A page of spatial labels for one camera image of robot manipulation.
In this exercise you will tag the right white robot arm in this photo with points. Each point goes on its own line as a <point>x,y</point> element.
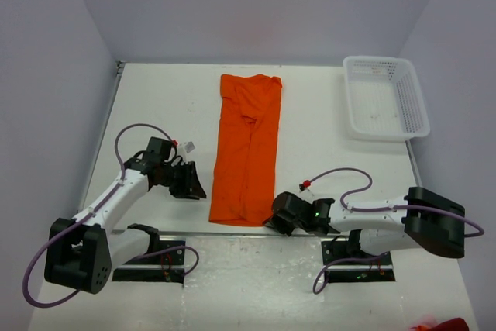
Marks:
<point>421,219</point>

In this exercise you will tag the orange t shirt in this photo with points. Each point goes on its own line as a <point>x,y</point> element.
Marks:
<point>244,173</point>

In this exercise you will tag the white plastic basket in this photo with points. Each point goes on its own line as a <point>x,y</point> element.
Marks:
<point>384,99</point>

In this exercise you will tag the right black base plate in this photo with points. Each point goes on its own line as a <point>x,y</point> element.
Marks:
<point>381,270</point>

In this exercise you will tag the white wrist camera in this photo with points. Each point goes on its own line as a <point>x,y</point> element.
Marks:
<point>181,152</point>
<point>304,187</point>

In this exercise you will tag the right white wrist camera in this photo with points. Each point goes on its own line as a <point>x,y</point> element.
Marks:
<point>304,187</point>

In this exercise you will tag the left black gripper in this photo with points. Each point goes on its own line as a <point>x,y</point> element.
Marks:
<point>190,187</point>

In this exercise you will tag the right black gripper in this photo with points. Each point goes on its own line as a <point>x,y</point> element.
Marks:
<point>278,223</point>

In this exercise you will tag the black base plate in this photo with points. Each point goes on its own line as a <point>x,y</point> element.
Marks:
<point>166,268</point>
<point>381,270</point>

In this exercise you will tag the red cloth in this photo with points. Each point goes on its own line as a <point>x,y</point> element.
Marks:
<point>456,324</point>

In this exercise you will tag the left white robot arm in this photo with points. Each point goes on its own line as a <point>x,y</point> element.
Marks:
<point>85,250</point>

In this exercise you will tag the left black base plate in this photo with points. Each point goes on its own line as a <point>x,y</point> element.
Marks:
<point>166,268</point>

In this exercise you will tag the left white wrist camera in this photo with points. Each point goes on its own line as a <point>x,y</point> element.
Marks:
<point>181,152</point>

